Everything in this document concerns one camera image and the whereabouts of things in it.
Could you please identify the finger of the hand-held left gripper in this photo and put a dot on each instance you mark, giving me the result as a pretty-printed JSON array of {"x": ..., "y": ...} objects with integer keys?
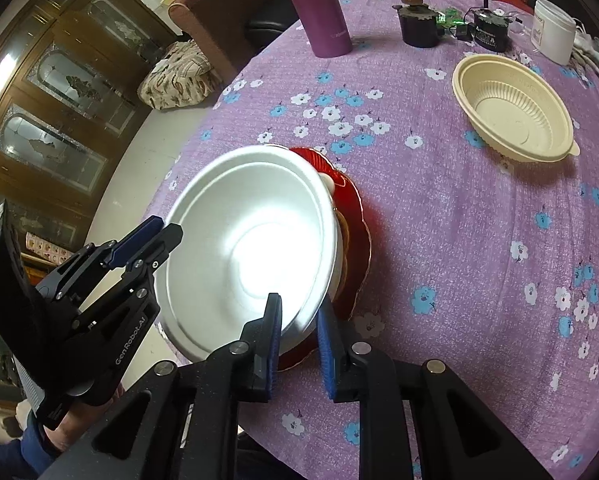
[
  {"x": 134, "y": 240},
  {"x": 162, "y": 245}
]

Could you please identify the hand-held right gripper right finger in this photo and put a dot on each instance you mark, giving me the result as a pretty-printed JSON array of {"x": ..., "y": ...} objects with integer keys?
[{"x": 327, "y": 355}]

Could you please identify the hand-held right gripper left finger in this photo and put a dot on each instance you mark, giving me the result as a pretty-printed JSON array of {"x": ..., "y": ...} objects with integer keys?
[{"x": 275, "y": 345}]

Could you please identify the white foam bowl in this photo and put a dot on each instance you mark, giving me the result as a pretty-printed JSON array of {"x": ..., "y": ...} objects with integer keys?
[
  {"x": 249, "y": 240},
  {"x": 330, "y": 182}
]

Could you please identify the red gold-rimmed glass plate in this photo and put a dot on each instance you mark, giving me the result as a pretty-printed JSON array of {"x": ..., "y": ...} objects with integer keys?
[
  {"x": 314, "y": 157},
  {"x": 357, "y": 220}
]

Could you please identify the person's left forearm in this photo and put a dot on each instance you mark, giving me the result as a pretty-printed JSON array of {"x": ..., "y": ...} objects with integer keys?
[{"x": 79, "y": 420}]

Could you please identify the patterned cardboard box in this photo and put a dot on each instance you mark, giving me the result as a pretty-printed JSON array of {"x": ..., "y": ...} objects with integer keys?
[{"x": 49, "y": 249}]

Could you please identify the wooden cabinet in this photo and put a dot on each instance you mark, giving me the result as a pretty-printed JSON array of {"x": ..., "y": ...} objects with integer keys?
[{"x": 54, "y": 110}]

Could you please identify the purple floral tablecloth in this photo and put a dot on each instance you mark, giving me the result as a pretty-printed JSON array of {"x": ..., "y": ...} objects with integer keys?
[{"x": 454, "y": 260}]

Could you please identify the patterned cushion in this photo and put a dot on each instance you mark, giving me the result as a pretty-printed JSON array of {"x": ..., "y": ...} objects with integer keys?
[{"x": 177, "y": 75}]

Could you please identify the brown armchair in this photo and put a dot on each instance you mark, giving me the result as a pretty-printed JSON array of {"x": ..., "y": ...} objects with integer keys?
[{"x": 219, "y": 20}]

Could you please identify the purple tumbler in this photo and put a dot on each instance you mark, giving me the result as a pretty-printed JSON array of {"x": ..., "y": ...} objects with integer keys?
[{"x": 319, "y": 15}]

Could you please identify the black gear motor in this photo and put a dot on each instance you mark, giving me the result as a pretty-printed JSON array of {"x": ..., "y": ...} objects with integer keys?
[{"x": 419, "y": 27}]

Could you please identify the green circuit board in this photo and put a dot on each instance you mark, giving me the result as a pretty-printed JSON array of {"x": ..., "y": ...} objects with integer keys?
[{"x": 452, "y": 20}]

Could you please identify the black cylindrical motor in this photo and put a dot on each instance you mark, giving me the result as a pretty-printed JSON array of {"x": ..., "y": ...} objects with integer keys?
[{"x": 492, "y": 30}]

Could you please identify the white plastic jar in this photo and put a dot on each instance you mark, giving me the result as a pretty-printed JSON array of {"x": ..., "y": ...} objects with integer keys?
[{"x": 554, "y": 30}]

